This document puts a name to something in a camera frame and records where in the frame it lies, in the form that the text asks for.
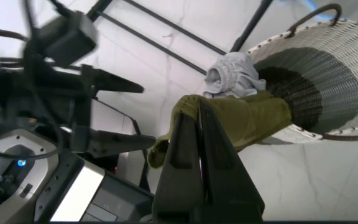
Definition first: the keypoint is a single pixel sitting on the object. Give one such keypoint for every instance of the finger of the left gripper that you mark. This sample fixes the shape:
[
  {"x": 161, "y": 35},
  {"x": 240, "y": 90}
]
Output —
[
  {"x": 120, "y": 143},
  {"x": 113, "y": 83}
]

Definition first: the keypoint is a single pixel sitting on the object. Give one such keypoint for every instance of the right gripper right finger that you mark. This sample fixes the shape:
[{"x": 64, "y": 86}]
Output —
[{"x": 228, "y": 186}]

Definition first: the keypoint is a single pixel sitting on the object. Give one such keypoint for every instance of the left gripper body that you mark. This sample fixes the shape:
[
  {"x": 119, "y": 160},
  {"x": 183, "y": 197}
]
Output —
[{"x": 81, "y": 109}]

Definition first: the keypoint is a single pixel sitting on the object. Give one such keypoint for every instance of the green printed shirt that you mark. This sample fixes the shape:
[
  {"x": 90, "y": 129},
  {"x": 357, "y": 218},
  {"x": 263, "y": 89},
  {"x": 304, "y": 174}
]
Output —
[{"x": 250, "y": 118}]

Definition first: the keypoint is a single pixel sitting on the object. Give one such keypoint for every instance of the white laundry basket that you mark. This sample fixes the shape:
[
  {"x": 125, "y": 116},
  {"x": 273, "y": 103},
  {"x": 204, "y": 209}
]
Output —
[{"x": 337, "y": 81}]

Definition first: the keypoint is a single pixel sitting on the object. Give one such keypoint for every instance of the pale grey shorts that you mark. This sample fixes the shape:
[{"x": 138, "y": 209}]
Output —
[{"x": 232, "y": 74}]

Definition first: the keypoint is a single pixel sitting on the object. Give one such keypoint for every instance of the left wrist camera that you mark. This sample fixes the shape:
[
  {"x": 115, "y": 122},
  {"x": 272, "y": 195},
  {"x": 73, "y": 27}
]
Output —
[{"x": 67, "y": 37}]

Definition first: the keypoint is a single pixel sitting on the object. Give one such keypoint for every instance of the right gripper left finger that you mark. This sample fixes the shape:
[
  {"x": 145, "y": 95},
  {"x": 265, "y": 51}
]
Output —
[{"x": 179, "y": 189}]

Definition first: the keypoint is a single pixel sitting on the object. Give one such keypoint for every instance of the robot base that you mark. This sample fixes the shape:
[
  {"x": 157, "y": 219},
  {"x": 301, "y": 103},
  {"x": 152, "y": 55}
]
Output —
[{"x": 73, "y": 193}]

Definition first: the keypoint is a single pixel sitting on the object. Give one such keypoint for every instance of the black clothes rack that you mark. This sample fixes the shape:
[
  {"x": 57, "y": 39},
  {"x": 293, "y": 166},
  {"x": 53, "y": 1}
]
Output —
[{"x": 251, "y": 25}]

